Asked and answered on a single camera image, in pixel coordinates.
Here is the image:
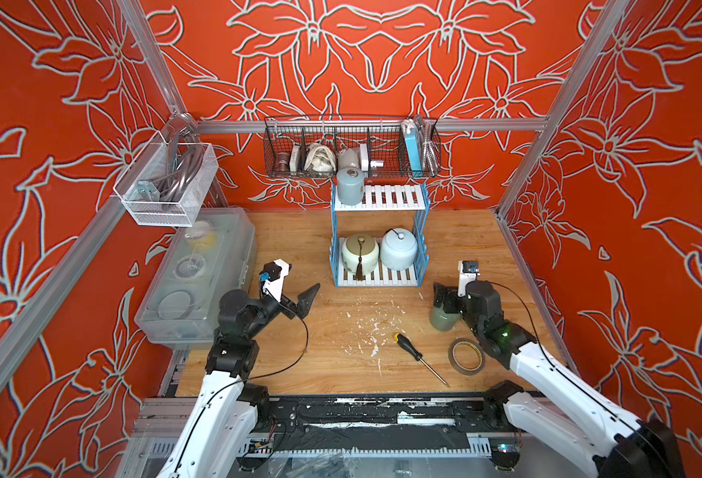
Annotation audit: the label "green tea canister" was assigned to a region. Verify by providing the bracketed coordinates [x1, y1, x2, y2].
[430, 300, 461, 332]

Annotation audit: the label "blue white slatted shelf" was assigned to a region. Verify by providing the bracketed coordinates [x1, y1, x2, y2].
[329, 181, 432, 289]

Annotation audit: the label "blue tea canister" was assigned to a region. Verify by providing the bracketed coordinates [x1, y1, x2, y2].
[336, 167, 365, 206]

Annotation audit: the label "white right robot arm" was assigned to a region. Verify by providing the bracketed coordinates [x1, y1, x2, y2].
[434, 280, 685, 477]

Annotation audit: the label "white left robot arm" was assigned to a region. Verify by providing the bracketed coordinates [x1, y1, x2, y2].
[158, 284, 321, 477]

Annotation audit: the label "brown tape roll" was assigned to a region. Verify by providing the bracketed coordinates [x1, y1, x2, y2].
[448, 339, 486, 376]

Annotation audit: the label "translucent plastic storage box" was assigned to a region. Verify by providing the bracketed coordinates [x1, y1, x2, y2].
[135, 207, 257, 349]

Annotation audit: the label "cream round jar with tassel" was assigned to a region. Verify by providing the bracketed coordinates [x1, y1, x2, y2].
[341, 233, 380, 281]

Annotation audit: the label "black yellow screwdriver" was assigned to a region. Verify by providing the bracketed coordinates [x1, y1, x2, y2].
[394, 333, 450, 388]

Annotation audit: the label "pale blue round jar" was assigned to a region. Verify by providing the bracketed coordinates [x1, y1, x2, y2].
[380, 228, 418, 271]

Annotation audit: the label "small metal spool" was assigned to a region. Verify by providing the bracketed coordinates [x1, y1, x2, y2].
[274, 151, 291, 173]

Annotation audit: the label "grey tubes in basket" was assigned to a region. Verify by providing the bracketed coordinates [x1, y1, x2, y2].
[137, 141, 205, 203]

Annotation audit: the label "light blue flat box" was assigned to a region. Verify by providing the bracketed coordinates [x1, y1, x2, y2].
[402, 119, 422, 173]

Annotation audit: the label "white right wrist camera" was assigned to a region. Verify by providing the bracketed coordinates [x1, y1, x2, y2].
[458, 260, 480, 297]

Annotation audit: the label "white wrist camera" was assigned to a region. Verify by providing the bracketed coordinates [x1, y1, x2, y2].
[258, 259, 291, 302]
[458, 260, 480, 297]

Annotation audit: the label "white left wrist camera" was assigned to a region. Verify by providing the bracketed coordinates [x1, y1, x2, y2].
[258, 259, 291, 302]

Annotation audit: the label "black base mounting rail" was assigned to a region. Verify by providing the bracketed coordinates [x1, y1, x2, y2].
[266, 392, 516, 433]

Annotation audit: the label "clear plastic wall basket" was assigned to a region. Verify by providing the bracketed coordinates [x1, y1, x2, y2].
[113, 133, 217, 227]

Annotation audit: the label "black wire basket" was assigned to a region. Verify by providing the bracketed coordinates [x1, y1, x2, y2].
[263, 115, 442, 180]

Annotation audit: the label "metal flexible hose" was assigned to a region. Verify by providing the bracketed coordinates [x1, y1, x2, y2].
[418, 116, 440, 175]

